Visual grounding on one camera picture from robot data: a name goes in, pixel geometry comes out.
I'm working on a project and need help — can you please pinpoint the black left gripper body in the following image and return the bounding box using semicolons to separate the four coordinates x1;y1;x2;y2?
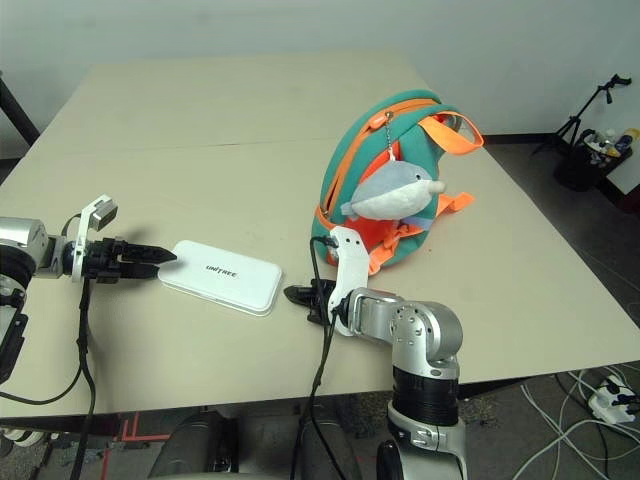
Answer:
74;236;127;286

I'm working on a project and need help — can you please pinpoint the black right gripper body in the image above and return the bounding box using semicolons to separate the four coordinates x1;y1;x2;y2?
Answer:
303;278;342;327

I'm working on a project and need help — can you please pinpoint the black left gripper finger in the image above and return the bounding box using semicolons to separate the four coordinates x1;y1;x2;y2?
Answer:
119;262;163;283
119;242;179;264

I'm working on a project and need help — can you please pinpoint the white Unitree pencil case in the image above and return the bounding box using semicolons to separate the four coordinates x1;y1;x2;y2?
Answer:
157;239;284;317

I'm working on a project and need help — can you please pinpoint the teal and orange backpack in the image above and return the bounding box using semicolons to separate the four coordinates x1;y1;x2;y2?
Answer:
309;88;486;277

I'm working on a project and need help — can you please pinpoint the grey white plush dolphin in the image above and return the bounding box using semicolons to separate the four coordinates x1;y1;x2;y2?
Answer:
340;112;447;222

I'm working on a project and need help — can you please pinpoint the dark right robot leg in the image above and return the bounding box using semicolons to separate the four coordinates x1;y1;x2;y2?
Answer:
299;402;364;480

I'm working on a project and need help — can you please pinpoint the dark robot leg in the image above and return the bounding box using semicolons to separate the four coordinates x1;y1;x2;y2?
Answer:
299;402;364;480
149;409;241;480

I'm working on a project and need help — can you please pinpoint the red tape outline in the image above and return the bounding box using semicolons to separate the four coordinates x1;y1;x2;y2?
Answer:
94;414;151;480

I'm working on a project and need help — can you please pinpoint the dark left robot leg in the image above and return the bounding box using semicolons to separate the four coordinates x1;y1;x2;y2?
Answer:
149;409;241;480

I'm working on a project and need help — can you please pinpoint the black bin with bottles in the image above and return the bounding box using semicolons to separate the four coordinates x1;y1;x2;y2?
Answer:
553;127;640;194

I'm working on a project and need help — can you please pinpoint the white power strip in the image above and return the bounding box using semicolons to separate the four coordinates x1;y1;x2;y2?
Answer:
587;377;635;424

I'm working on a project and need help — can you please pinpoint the black tripod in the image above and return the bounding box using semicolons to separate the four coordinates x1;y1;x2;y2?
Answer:
532;73;634;156

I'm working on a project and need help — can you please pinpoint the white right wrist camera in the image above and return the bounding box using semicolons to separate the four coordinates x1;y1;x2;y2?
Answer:
327;225;372;337

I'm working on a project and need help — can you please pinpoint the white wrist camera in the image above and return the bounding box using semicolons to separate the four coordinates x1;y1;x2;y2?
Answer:
69;193;121;284
327;225;372;337

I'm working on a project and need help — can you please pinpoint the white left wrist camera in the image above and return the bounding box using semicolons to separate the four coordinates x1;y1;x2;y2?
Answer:
69;193;121;284

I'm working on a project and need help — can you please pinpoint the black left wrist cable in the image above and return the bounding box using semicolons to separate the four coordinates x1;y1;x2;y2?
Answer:
0;212;99;480

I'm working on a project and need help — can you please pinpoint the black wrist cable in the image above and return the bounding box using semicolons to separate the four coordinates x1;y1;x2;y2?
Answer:
0;212;99;480
297;234;346;480

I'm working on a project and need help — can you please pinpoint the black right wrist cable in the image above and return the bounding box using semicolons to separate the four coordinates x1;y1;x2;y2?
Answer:
297;234;346;480

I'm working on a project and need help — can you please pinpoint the white floor cable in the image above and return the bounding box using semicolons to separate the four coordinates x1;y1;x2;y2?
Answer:
514;364;640;480

